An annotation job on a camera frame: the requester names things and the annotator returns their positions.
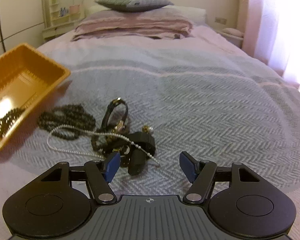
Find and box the white pearl chain necklace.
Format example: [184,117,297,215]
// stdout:
[46,124,161,167]

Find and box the golden plastic tray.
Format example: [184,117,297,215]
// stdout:
[0,43,71,150]

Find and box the black jewelry pile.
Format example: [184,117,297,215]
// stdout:
[91,126,157,176]

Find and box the grey striped bedspread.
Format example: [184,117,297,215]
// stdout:
[0,24,300,230]

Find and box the pink cushion on nightstand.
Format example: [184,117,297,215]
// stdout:
[222,28,244,37]

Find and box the white vanity dressing table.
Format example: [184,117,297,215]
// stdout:
[42,0,84,42]

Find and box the folded pink blanket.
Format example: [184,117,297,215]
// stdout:
[71,8,193,41]

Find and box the white pillow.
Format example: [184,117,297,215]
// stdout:
[84,4,207,25]

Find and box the pink storage box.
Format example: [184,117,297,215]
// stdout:
[69,4,81,15]

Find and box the green checked pillow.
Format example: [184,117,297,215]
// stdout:
[95,0,174,12]

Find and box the white sliding wardrobe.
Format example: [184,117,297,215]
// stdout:
[0,0,45,55]

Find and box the black leather strap watch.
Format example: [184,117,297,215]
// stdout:
[101,97,128,133]

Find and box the dark bead necklace pile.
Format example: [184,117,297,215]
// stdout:
[37,103,97,140]

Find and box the wall power socket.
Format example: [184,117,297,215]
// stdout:
[215,17,227,25]

